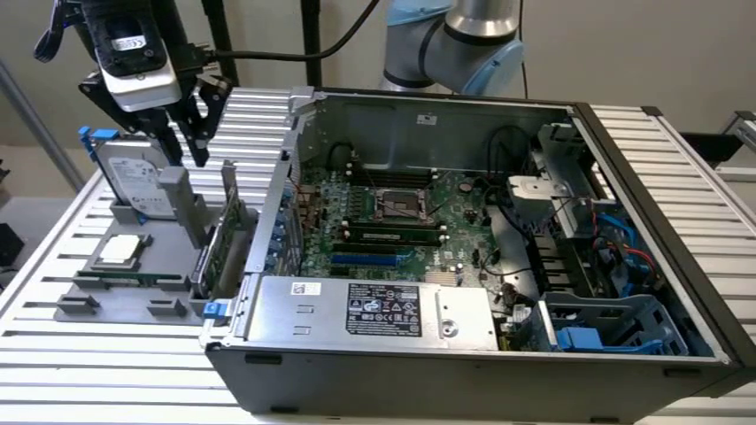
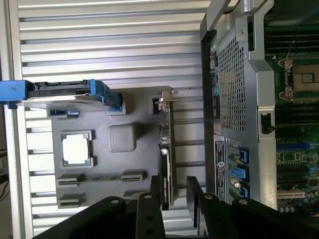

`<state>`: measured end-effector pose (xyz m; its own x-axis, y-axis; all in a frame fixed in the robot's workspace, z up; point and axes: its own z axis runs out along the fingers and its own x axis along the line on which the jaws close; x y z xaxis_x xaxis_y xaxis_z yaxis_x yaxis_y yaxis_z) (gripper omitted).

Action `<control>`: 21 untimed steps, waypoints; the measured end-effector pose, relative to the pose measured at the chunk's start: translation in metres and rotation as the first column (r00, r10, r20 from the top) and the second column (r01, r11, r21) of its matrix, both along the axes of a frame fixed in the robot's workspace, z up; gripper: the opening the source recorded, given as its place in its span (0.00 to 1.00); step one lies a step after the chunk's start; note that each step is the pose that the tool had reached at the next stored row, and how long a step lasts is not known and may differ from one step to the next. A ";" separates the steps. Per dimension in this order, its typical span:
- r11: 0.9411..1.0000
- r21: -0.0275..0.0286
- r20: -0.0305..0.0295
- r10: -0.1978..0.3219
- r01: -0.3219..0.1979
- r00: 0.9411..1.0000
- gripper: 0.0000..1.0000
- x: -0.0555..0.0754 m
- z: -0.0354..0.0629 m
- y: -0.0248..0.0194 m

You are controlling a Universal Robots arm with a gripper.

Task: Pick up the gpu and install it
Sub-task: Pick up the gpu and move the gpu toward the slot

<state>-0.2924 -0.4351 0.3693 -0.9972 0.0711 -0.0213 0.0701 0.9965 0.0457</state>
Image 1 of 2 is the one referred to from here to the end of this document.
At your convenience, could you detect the grey parts rack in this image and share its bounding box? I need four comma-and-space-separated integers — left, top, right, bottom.
52, 166, 263, 329

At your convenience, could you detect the silver CPU chip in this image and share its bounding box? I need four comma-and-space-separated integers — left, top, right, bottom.
97, 234, 153, 263

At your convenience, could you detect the black stand pole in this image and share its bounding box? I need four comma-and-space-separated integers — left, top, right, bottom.
200, 0, 240, 87
299, 0, 324, 88

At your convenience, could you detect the blue looped cable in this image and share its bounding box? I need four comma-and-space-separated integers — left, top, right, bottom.
33, 0, 67, 64

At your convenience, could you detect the blue expansion slot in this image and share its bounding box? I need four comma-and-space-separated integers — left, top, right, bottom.
329, 251, 404, 267

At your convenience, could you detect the blue plastic disk bay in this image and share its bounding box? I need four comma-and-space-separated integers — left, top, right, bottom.
529, 290, 691, 356

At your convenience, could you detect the black open PC case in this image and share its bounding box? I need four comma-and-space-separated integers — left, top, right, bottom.
199, 85, 756, 418

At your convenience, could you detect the aluminium profile pole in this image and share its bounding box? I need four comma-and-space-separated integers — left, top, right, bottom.
0, 57, 85, 192

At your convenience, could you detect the blue flat data wire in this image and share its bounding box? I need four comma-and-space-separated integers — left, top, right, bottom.
595, 211, 657, 294

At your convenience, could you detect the black expansion slot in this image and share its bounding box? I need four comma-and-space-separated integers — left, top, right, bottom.
331, 241, 399, 256

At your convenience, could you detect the metal CPU socket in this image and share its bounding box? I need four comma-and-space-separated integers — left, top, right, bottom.
365, 185, 443, 221

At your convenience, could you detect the silver chipset heatsink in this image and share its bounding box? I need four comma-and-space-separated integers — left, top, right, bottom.
420, 269, 463, 287

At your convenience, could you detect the green graphics card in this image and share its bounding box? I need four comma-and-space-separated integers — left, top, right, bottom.
189, 158, 263, 307

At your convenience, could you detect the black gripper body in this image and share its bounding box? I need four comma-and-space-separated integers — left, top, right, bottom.
153, 0, 233, 99

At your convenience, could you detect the green motherboard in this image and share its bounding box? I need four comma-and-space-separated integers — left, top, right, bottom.
293, 166, 511, 290

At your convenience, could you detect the green RAM stick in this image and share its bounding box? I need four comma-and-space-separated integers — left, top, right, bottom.
76, 270, 185, 287

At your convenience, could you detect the silver black wrist camera box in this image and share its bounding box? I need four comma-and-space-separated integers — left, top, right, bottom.
79, 0, 185, 113

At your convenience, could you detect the black labelled RAM stick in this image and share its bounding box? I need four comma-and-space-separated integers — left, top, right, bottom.
344, 227, 445, 245

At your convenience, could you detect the grey metal drive cage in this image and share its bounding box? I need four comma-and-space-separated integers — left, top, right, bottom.
505, 122, 616, 236

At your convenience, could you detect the aluminium frame rail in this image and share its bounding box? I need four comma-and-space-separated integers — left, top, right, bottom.
712, 110, 756, 182

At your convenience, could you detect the thick black cable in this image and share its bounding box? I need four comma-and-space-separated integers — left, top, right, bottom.
212, 0, 380, 62

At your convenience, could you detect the silver power supply unit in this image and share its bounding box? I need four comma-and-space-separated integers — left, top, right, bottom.
233, 275, 501, 352

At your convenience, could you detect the red wire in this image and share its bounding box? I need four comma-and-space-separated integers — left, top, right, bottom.
589, 197, 661, 284

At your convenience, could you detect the silver hard disk blue bracket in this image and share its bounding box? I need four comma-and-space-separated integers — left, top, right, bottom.
77, 127, 180, 223

